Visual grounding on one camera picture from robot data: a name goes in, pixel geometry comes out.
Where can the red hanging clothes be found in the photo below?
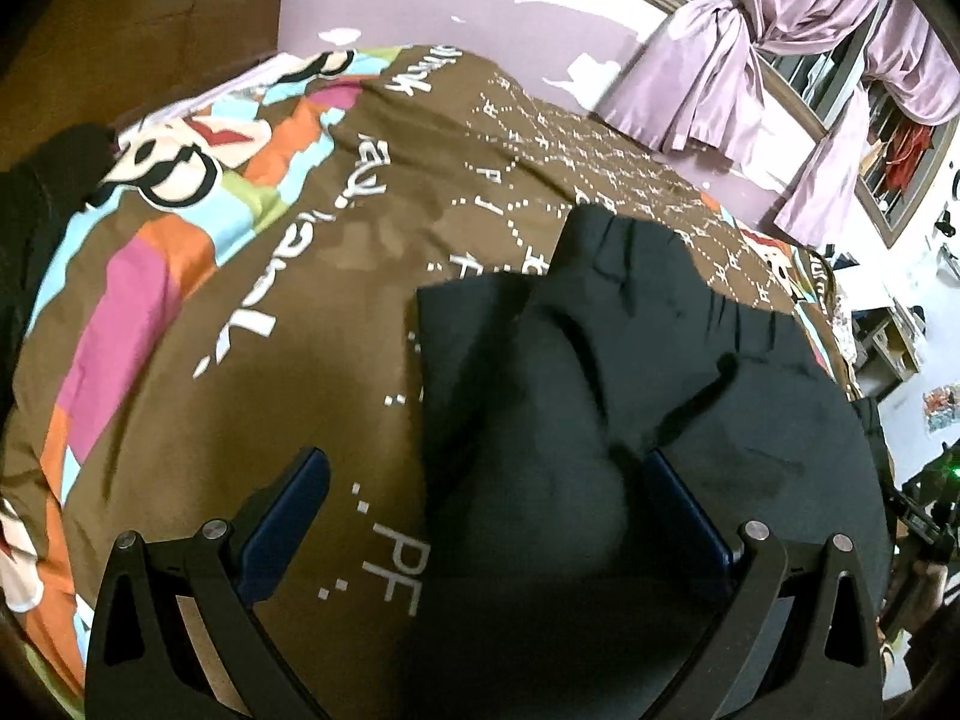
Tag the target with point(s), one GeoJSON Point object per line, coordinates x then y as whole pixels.
{"type": "Point", "coordinates": [907, 154]}

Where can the black jacket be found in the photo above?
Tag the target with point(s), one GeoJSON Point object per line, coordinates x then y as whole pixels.
{"type": "Point", "coordinates": [562, 390]}

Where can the small beige shelf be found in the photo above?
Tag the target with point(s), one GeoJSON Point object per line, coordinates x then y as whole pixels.
{"type": "Point", "coordinates": [889, 337]}

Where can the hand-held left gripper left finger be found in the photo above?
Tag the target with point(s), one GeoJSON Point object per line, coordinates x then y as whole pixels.
{"type": "Point", "coordinates": [285, 525]}

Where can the pink tied curtain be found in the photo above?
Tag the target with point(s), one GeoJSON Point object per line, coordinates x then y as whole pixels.
{"type": "Point", "coordinates": [825, 165]}
{"type": "Point", "coordinates": [697, 75]}

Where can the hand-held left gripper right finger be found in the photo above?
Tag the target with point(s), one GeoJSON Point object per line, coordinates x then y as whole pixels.
{"type": "Point", "coordinates": [686, 525]}

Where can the brown wooden wardrobe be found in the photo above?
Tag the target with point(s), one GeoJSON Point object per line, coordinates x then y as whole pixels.
{"type": "Point", "coordinates": [135, 22]}

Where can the dark cloth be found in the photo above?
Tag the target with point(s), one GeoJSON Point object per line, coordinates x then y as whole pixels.
{"type": "Point", "coordinates": [37, 240]}

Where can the printed brown blanket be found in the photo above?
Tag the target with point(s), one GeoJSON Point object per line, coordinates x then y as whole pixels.
{"type": "Point", "coordinates": [262, 277]}

